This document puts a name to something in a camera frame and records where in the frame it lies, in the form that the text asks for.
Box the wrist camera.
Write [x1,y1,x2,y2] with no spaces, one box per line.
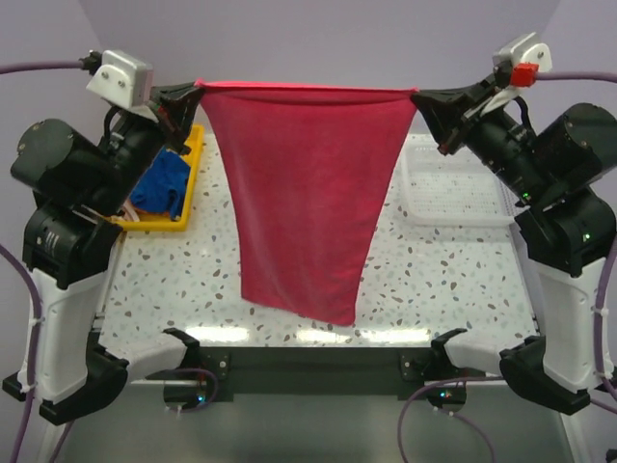
[87,50,153,110]
[492,32,552,95]

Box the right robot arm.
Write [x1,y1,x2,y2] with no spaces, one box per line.
[411,80,616,415]

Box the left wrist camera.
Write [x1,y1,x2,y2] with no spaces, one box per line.
[87,50,153,110]

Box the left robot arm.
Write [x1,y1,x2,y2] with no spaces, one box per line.
[2,83,203,425]

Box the pink microfiber towel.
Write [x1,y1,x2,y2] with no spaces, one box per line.
[199,81,416,326]

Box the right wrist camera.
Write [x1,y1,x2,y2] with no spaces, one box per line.
[492,32,552,95]

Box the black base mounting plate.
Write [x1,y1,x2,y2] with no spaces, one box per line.
[194,347,462,401]

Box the white orange patterned towel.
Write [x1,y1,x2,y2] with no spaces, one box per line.
[120,201,141,223]

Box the aluminium extrusion rail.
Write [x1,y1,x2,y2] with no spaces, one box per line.
[87,309,106,345]

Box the blue towel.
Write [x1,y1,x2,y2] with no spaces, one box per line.
[129,150,191,221]

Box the white perforated plastic basket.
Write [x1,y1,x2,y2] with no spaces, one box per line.
[397,134,517,228]

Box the yellow plastic bin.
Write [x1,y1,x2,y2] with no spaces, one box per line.
[111,124,204,232]

